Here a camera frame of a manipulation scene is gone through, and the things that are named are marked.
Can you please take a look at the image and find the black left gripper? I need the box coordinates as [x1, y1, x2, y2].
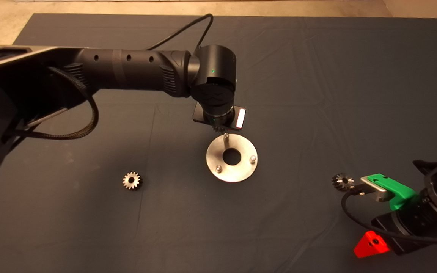
[193, 102, 247, 132]

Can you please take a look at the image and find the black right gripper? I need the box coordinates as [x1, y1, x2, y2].
[354, 197, 437, 259]

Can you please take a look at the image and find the round metal carrier plate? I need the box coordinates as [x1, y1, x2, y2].
[206, 133, 259, 184]

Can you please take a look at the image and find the dark gear right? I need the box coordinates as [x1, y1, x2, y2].
[331, 173, 355, 192]

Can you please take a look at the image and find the dark grey table cloth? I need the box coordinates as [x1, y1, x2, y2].
[0, 13, 437, 273]

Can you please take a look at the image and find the thin black right camera cable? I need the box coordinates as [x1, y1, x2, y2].
[341, 184, 437, 245]

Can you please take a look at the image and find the thin black camera cable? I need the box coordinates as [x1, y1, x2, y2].
[341, 184, 437, 245]
[146, 14, 214, 54]

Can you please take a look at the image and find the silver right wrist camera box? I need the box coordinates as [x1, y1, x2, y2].
[360, 176, 393, 203]

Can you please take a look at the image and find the green right camera mount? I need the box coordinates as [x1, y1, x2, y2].
[366, 173, 418, 212]

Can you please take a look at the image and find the thin black left camera cable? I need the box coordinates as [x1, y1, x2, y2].
[146, 14, 214, 54]

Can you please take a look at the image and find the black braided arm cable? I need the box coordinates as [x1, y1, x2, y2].
[2, 66, 99, 141]

